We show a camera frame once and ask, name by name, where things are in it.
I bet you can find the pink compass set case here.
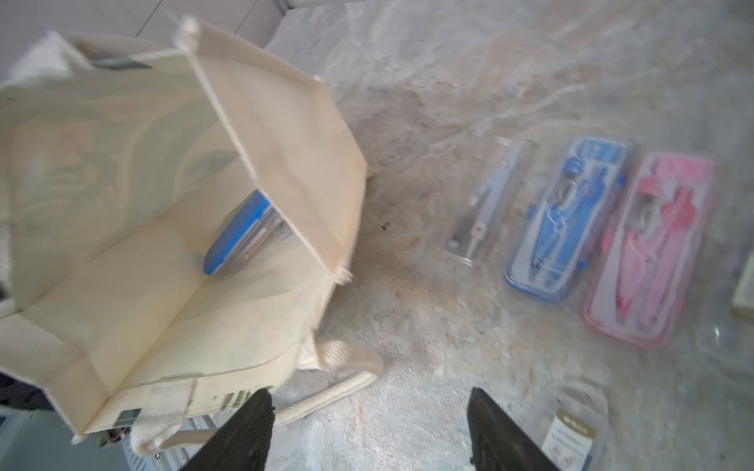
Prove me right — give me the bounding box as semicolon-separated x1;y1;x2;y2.
582;151;718;349

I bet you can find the clear case with silver compass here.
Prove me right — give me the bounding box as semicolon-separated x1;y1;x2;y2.
443;137;531;267

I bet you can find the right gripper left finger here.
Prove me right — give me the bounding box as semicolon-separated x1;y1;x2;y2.
182;389;275;471

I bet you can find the blue compass set case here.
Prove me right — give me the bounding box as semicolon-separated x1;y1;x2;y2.
505;135;632;302

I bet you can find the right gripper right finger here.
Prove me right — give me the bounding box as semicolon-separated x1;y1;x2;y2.
467;388;558;471

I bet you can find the clear compass case with barcode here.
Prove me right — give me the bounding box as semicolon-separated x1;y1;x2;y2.
522;382;610;471

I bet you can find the clear compass set case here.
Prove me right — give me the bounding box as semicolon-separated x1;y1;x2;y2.
697;235;753;388

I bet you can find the cream canvas floral tote bag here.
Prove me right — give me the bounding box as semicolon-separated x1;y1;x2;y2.
1;17;383;456

